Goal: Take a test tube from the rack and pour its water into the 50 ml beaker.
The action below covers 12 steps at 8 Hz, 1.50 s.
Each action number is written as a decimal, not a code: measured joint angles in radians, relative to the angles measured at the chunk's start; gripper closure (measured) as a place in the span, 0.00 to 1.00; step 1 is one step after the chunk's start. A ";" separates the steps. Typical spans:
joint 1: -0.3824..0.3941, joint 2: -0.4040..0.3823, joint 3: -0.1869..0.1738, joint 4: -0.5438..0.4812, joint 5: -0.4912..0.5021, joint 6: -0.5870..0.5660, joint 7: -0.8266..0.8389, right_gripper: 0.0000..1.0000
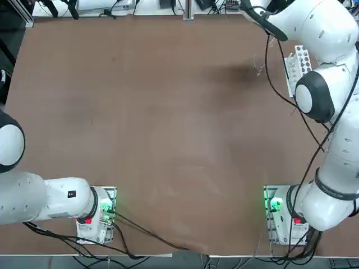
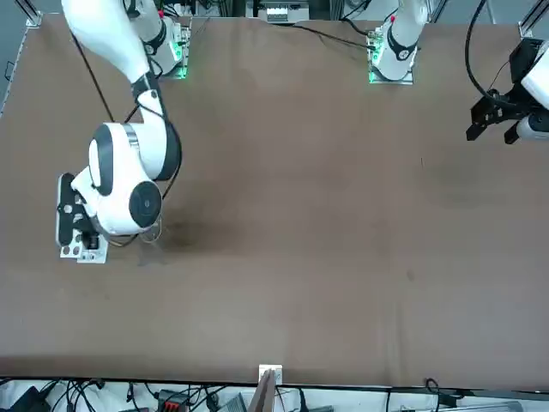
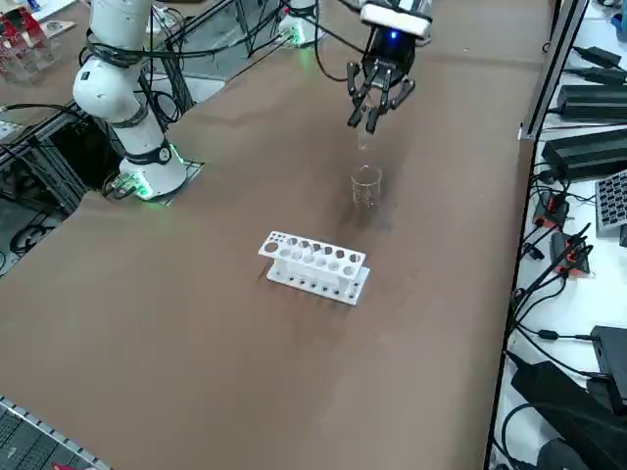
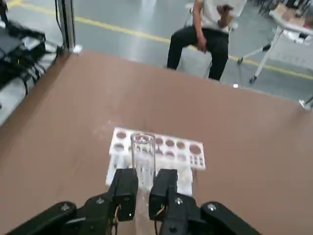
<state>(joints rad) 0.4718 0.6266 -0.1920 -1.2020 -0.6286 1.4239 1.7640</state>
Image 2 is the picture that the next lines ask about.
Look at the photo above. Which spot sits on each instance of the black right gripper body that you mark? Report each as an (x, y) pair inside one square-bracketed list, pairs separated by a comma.
[(66, 223)]

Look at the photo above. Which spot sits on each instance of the aluminium camera post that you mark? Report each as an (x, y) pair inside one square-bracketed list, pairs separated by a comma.
[(262, 395)]

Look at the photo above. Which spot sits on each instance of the grey flat box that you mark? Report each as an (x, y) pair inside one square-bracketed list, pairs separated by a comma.
[(236, 403)]

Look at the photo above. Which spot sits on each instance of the aluminium frame profile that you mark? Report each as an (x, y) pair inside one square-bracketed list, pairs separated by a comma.
[(34, 13), (532, 21)]

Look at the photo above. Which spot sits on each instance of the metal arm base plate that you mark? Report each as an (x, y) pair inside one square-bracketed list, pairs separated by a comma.
[(182, 76), (390, 81)]

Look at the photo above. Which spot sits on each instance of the black power adapter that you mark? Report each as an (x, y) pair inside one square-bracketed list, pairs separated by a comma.
[(28, 399)]

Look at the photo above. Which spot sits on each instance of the white post bracket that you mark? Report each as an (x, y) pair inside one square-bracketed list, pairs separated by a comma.
[(276, 371)]

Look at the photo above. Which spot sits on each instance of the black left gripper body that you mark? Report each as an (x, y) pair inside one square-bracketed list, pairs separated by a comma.
[(510, 105)]

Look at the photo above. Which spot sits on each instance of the small black edge bracket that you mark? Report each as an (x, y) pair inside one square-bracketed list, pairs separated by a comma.
[(9, 70)]

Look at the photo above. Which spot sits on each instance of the black orange power strip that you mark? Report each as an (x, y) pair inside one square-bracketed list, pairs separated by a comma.
[(171, 401)]

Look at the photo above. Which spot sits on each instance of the clear glass beaker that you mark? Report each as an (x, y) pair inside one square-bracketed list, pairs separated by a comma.
[(154, 240)]

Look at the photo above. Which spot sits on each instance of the white test tube rack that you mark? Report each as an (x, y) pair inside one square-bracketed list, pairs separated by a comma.
[(92, 257)]

